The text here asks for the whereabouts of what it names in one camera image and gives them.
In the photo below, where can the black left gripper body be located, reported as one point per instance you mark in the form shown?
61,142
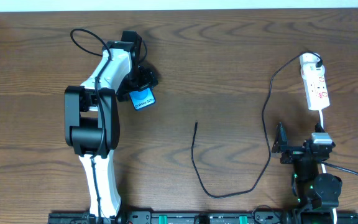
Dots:
146,83

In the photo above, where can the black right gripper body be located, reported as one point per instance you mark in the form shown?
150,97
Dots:
295,152

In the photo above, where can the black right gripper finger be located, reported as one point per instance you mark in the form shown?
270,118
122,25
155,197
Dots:
318,128
280,144

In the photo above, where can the blue screen Galaxy smartphone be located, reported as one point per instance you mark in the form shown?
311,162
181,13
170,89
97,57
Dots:
142,99

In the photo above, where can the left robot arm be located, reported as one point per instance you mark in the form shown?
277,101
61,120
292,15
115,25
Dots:
92,126

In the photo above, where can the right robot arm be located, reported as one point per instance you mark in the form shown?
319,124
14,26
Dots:
318,192

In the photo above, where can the white power strip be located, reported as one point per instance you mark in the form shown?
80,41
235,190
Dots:
316,93

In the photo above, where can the white USB wall charger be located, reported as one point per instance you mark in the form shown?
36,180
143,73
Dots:
311,65

